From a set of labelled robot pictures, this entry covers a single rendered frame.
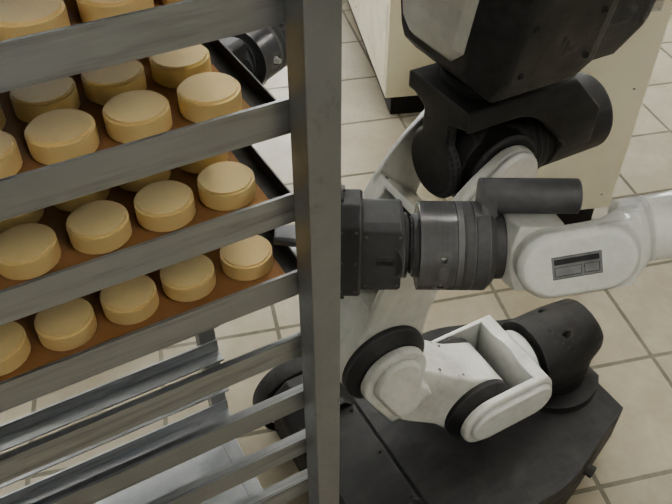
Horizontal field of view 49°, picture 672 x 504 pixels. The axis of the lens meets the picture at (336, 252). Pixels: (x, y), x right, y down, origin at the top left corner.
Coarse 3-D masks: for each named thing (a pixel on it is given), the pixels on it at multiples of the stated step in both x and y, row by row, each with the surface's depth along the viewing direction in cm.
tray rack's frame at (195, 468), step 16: (224, 448) 148; (240, 448) 148; (192, 464) 146; (208, 464) 146; (224, 464) 146; (144, 480) 143; (160, 480) 143; (176, 480) 143; (192, 480) 143; (256, 480) 143; (112, 496) 141; (128, 496) 141; (144, 496) 141; (224, 496) 141; (240, 496) 141
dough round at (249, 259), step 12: (252, 240) 71; (264, 240) 71; (228, 252) 70; (240, 252) 70; (252, 252) 70; (264, 252) 70; (228, 264) 69; (240, 264) 69; (252, 264) 69; (264, 264) 69; (228, 276) 70; (240, 276) 69; (252, 276) 69
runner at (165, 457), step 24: (264, 408) 78; (288, 408) 80; (192, 432) 79; (216, 432) 76; (240, 432) 78; (144, 456) 77; (168, 456) 75; (192, 456) 77; (96, 480) 75; (120, 480) 73
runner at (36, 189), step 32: (192, 128) 52; (224, 128) 54; (256, 128) 55; (288, 128) 57; (96, 160) 50; (128, 160) 52; (160, 160) 53; (192, 160) 54; (0, 192) 48; (32, 192) 49; (64, 192) 50
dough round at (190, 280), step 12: (180, 264) 69; (192, 264) 69; (204, 264) 69; (168, 276) 67; (180, 276) 67; (192, 276) 67; (204, 276) 67; (168, 288) 67; (180, 288) 67; (192, 288) 67; (204, 288) 67; (180, 300) 67; (192, 300) 68
